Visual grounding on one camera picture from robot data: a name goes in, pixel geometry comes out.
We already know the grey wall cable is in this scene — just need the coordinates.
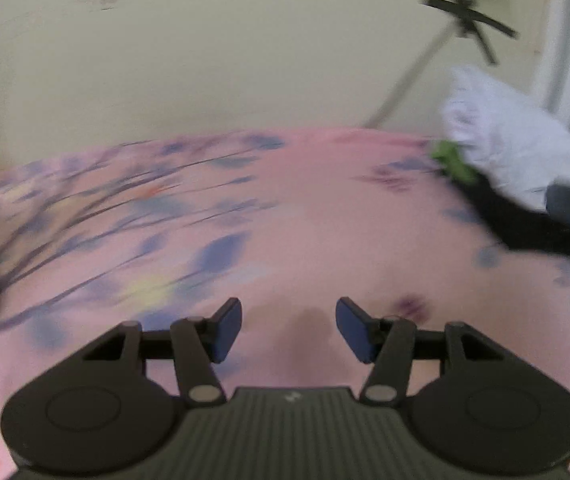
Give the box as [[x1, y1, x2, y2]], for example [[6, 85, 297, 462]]
[[362, 24, 456, 129]]

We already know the green garment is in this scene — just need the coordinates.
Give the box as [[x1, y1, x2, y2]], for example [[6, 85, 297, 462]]
[[430, 140, 477, 185]]

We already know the black tape cross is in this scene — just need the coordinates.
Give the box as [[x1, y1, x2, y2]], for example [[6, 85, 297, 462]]
[[421, 0, 519, 66]]

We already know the white printed t-shirt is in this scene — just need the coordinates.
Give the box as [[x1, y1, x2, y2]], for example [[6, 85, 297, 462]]
[[441, 65, 570, 212]]

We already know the pink floral bed sheet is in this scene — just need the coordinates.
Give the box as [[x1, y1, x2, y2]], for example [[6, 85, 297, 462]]
[[0, 130, 570, 479]]

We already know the black garment near window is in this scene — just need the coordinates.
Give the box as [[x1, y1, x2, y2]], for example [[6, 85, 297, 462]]
[[454, 176, 570, 256]]

